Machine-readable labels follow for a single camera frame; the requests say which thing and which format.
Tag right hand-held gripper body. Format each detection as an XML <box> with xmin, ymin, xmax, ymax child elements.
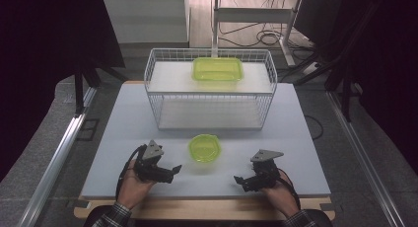
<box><xmin>249</xmin><ymin>149</ymin><xmax>285</xmax><ymax>190</ymax></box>

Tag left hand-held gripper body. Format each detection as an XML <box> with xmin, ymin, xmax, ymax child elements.
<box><xmin>132</xmin><ymin>139</ymin><xmax>166</xmax><ymax>184</ymax></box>

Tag round green lidded container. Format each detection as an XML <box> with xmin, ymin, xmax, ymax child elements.
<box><xmin>188</xmin><ymin>133</ymin><xmax>222</xmax><ymax>164</ymax></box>

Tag white wire shelf rack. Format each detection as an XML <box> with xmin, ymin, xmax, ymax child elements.
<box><xmin>144</xmin><ymin>47</ymin><xmax>278</xmax><ymax>131</ymax></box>

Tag rectangular green lidded container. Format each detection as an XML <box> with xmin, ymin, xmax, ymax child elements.
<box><xmin>191</xmin><ymin>56</ymin><xmax>244</xmax><ymax>83</ymax></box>

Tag person's right hand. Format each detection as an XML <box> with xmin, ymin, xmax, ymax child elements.
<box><xmin>260</xmin><ymin>170</ymin><xmax>301</xmax><ymax>218</ymax></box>

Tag person's left hand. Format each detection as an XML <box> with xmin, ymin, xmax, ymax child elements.
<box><xmin>116</xmin><ymin>167</ymin><xmax>158</xmax><ymax>211</ymax></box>

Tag black stand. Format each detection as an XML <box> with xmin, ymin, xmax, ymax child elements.
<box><xmin>339</xmin><ymin>83</ymin><xmax>355</xmax><ymax>123</ymax></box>
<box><xmin>73</xmin><ymin>68</ymin><xmax>101</xmax><ymax>118</ymax></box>

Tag white power strip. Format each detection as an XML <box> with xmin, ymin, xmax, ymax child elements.
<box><xmin>301</xmin><ymin>61</ymin><xmax>322</xmax><ymax>77</ymax></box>

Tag white cabinet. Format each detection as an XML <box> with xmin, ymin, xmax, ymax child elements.
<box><xmin>102</xmin><ymin>0</ymin><xmax>191</xmax><ymax>49</ymax></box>

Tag black curtain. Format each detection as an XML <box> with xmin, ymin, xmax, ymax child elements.
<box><xmin>294</xmin><ymin>0</ymin><xmax>418</xmax><ymax>176</ymax></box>
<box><xmin>0</xmin><ymin>0</ymin><xmax>126</xmax><ymax>182</ymax></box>

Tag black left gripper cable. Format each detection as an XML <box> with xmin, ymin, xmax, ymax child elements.
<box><xmin>114</xmin><ymin>144</ymin><xmax>146</xmax><ymax>202</ymax></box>

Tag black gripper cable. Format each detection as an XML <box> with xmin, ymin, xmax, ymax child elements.
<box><xmin>277</xmin><ymin>168</ymin><xmax>302</xmax><ymax>210</ymax></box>
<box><xmin>114</xmin><ymin>144</ymin><xmax>146</xmax><ymax>202</ymax></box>

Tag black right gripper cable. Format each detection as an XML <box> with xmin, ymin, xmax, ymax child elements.
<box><xmin>277</xmin><ymin>168</ymin><xmax>302</xmax><ymax>210</ymax></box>

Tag black floor cable loop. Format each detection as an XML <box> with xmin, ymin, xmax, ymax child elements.
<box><xmin>304</xmin><ymin>114</ymin><xmax>325</xmax><ymax>141</ymax></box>

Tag aluminium rail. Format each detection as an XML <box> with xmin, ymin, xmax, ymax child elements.
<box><xmin>16</xmin><ymin>86</ymin><xmax>99</xmax><ymax>227</ymax></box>
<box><xmin>326</xmin><ymin>89</ymin><xmax>407</xmax><ymax>227</ymax></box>

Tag tangled black floor cables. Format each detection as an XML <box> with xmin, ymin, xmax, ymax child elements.
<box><xmin>218</xmin><ymin>21</ymin><xmax>314</xmax><ymax>49</ymax></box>

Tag white desk frame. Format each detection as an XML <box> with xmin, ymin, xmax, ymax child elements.
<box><xmin>211</xmin><ymin>0</ymin><xmax>304</xmax><ymax>67</ymax></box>

